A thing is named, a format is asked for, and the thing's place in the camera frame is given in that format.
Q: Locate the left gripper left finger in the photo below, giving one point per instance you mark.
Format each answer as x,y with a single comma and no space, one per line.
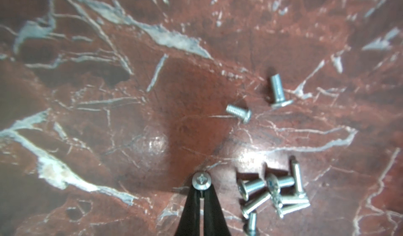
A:
189,224

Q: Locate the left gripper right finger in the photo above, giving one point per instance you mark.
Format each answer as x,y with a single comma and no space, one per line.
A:
214,219

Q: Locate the silver screw pile lower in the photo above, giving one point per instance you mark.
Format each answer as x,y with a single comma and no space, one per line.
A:
252,205

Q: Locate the silver screw pile left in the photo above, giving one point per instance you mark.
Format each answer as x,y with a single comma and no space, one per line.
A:
247,188

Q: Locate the silver screw pile centre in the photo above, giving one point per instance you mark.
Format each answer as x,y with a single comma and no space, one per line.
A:
275,183

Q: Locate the silver screw pile tall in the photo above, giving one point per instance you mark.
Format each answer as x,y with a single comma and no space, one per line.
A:
296,173

